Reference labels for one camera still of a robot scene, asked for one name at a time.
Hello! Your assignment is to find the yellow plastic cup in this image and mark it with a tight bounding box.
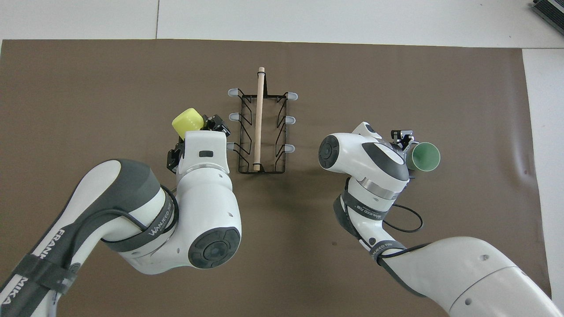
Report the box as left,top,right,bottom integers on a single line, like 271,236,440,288
171,108,204,138

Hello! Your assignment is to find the black wire cup rack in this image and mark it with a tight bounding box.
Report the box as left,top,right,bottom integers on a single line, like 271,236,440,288
227,67,299,174

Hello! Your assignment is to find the dark ribbed metal device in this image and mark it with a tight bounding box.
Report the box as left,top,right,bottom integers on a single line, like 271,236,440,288
531,0,564,23

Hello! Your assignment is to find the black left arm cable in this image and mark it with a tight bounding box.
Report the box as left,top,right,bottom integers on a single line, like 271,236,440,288
62,185,179,282

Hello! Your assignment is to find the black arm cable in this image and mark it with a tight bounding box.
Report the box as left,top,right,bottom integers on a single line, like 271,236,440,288
378,203,430,265
62,185,179,282

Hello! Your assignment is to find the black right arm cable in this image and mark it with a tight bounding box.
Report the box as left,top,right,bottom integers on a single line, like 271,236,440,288
378,203,430,265

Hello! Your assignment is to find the brown table mat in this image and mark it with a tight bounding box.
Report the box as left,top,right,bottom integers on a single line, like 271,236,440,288
0,39,552,317

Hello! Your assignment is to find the pale green plastic cup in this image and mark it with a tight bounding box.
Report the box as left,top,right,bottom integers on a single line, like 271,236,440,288
405,142,441,172

